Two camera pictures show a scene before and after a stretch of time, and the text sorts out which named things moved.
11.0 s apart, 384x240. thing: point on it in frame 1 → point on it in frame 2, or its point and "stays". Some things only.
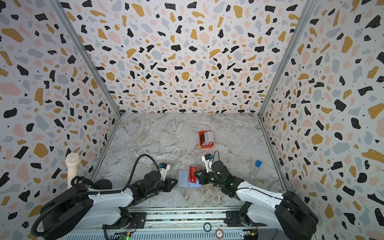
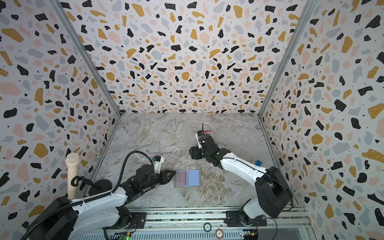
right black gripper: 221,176 → 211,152
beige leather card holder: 183,180 stays
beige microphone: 72,160 stays
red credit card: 192,178 → 181,176
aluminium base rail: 186,223 stays
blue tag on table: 258,163 stays
